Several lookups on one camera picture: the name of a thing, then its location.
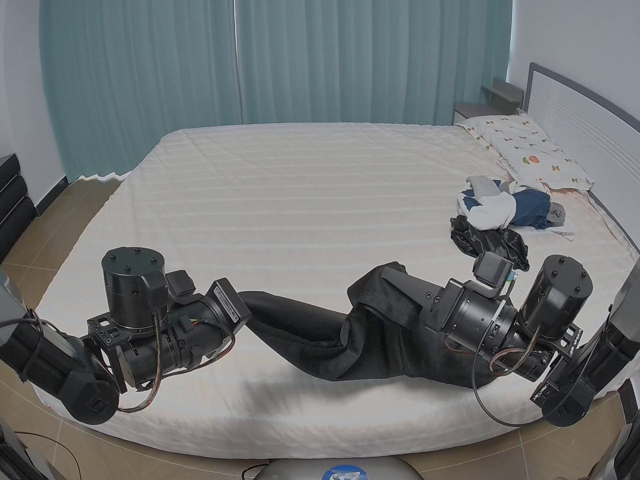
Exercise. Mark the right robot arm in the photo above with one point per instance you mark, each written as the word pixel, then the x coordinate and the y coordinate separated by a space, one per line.
pixel 560 293

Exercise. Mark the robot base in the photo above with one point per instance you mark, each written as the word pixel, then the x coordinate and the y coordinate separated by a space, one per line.
pixel 300 470

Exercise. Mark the bed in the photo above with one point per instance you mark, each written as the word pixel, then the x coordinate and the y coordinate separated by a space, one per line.
pixel 280 208

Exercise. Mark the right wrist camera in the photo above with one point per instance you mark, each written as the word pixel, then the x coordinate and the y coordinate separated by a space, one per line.
pixel 492 268

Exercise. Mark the blue-green curtain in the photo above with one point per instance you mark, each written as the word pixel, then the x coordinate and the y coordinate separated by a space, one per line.
pixel 370 43
pixel 140 68

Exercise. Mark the black trousers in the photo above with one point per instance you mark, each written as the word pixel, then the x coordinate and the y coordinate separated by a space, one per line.
pixel 310 338

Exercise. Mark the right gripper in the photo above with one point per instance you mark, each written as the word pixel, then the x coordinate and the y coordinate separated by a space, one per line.
pixel 465 318

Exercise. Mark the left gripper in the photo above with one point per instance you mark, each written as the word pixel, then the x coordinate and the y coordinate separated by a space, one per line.
pixel 222 308

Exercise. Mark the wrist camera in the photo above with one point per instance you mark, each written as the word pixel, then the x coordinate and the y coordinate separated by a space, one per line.
pixel 182 285
pixel 492 268

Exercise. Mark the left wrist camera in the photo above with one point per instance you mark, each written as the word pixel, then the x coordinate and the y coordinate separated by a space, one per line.
pixel 182 285

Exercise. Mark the black chest of drawers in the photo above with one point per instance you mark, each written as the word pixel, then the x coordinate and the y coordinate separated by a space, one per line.
pixel 12 203

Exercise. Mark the black shiny garment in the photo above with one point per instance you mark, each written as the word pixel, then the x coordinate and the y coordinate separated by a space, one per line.
pixel 492 245

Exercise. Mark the grey bedside table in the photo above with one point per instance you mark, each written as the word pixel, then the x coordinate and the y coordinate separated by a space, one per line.
pixel 477 109

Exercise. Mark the pile of clothes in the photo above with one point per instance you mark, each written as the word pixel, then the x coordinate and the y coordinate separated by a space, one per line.
pixel 495 210

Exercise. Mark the white printed pillow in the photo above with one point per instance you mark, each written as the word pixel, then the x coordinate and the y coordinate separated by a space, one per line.
pixel 530 148

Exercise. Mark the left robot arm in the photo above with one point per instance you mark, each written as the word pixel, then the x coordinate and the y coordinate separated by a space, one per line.
pixel 50 363

